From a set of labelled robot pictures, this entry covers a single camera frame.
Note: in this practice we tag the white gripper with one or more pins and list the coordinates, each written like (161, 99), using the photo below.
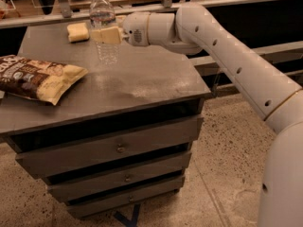
(135, 28)

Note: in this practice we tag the clear plastic water bottle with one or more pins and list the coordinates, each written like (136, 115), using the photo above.
(102, 16)

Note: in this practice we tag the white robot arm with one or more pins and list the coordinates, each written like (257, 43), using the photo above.
(276, 98)

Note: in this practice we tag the brown chip bag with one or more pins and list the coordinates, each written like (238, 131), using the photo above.
(38, 80)

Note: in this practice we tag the yellow sponge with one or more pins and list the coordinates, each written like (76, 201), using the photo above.
(77, 32)

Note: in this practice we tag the grey drawer cabinet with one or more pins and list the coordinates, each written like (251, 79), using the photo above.
(147, 86)

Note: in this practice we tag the top grey drawer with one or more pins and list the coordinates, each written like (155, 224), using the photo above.
(57, 160)

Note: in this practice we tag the grey drawer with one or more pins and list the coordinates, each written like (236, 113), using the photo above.
(57, 160)
(94, 184)
(134, 195)

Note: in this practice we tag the middle grey drawer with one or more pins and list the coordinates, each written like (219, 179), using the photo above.
(94, 184)

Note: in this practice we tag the bottom grey drawer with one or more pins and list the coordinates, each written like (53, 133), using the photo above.
(134, 195)

